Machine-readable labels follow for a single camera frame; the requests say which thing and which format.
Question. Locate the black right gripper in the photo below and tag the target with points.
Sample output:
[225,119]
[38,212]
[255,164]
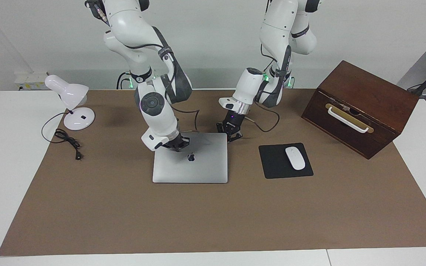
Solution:
[174,142]

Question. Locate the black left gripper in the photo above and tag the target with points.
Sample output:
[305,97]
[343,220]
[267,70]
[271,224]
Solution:
[229,123]

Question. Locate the grey aluminium laptop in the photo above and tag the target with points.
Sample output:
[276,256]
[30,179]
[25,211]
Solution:
[198,170]

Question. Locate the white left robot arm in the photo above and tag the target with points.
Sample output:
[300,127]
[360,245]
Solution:
[250,85]

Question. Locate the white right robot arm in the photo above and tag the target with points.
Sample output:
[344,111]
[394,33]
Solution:
[154,103]

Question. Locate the black mouse pad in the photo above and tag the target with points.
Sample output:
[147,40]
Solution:
[272,162]

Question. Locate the white computer mouse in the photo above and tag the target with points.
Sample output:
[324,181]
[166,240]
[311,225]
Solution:
[295,158]

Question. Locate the brown table mat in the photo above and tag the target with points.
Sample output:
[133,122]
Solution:
[198,221]

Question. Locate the white desk lamp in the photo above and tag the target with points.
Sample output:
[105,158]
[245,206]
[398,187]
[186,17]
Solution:
[68,90]

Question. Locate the dark wooden drawer box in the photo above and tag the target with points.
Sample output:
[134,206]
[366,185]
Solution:
[383,99]

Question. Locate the white power strip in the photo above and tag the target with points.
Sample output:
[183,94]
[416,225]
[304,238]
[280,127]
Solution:
[28,82]

